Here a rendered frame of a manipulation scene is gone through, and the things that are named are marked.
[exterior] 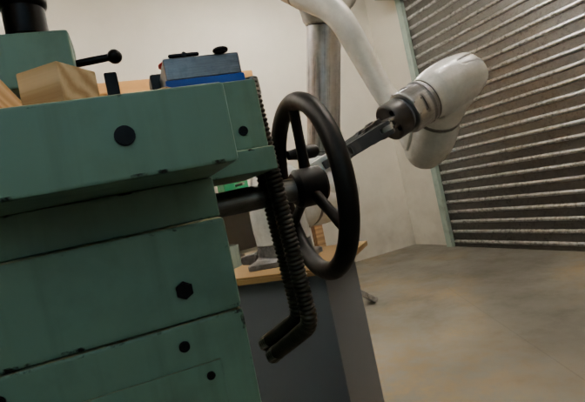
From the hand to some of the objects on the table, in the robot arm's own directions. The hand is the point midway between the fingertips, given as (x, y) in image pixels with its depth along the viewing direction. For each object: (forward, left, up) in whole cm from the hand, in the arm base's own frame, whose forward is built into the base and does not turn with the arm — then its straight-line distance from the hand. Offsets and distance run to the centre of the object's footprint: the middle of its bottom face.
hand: (320, 166), depth 84 cm
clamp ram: (+27, -18, +6) cm, 34 cm away
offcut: (+53, -11, +6) cm, 54 cm away
